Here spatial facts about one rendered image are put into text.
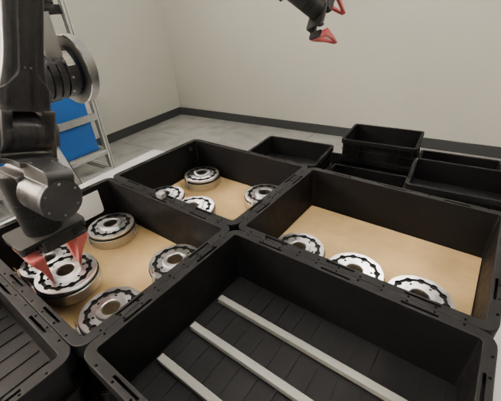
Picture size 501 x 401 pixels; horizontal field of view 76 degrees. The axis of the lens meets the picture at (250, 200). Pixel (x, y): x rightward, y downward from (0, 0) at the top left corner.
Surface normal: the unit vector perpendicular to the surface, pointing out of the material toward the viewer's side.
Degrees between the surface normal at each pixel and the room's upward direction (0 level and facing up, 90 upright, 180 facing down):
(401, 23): 90
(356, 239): 0
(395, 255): 0
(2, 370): 0
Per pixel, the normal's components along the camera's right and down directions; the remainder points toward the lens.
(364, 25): -0.51, 0.47
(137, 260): -0.05, -0.85
